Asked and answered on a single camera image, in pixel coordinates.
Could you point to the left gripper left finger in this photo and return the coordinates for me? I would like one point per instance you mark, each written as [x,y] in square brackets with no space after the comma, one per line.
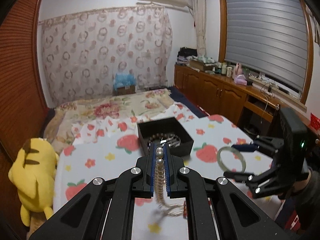
[103,209]

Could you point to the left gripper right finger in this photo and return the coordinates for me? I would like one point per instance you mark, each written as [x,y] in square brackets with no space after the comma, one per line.
[217,209]

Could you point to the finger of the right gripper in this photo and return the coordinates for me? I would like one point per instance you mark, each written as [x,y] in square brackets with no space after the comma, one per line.
[256,145]
[250,179]

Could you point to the green jade bangle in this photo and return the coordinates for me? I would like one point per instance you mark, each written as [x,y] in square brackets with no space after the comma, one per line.
[230,159]

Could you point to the silver cuff bangle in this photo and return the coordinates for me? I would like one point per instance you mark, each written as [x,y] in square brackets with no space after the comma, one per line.
[171,139]

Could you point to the black jewelry box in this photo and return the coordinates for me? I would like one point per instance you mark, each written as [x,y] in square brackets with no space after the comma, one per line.
[165,131]

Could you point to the right hand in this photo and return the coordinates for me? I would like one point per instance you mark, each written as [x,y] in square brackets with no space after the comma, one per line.
[305,193]

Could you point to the wooden sideboard cabinet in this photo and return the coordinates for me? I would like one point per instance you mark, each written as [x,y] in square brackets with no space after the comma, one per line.
[246,106]

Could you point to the strawberry flower print blanket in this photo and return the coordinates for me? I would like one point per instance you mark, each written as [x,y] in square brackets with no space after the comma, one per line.
[158,217]

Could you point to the pink rabbit figurine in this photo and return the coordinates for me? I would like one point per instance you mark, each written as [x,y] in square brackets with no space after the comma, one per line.
[237,70]

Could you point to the yellow pikachu plush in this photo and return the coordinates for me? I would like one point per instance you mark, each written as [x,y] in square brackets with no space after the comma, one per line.
[33,173]

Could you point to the floral bed quilt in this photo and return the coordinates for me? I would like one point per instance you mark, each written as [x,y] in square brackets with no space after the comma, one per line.
[85,121]

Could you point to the grey window blind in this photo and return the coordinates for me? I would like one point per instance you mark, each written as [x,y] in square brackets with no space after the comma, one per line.
[270,37]

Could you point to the pile of folded clothes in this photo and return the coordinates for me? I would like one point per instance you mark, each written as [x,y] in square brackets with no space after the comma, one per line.
[184,55]

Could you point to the blue bag on box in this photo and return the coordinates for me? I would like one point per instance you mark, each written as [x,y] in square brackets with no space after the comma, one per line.
[124,84]

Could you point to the patterned lace curtain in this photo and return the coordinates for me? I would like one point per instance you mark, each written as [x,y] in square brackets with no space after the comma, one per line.
[83,52]

